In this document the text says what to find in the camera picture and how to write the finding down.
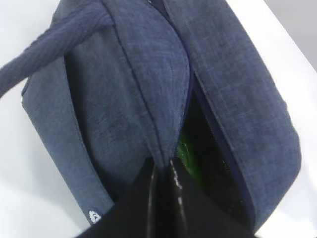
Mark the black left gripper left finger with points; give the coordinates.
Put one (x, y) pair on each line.
(135, 214)

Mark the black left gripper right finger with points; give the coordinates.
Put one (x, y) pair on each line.
(194, 214)

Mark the green cucumber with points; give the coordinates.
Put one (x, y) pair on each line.
(186, 153)

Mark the navy blue fabric bag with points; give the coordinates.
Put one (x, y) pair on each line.
(114, 82)

